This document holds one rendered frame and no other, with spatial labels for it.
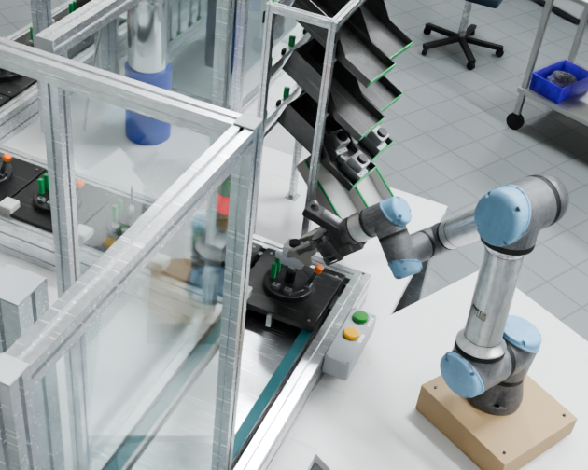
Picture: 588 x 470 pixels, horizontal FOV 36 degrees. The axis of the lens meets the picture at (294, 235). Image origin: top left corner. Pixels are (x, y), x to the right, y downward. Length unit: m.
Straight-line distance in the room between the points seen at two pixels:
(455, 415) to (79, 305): 1.50
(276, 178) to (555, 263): 1.77
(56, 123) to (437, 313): 1.50
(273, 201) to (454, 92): 2.79
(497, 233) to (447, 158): 3.07
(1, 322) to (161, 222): 0.31
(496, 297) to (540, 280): 2.29
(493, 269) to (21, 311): 1.10
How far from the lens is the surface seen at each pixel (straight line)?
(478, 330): 2.08
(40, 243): 2.66
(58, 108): 1.45
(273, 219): 2.90
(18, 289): 1.22
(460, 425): 2.30
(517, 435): 2.33
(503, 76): 5.91
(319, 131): 2.43
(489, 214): 1.92
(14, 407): 0.88
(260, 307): 2.43
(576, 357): 2.69
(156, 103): 1.25
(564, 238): 4.62
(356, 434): 2.31
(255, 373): 2.33
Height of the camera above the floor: 2.62
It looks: 38 degrees down
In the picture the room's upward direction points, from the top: 7 degrees clockwise
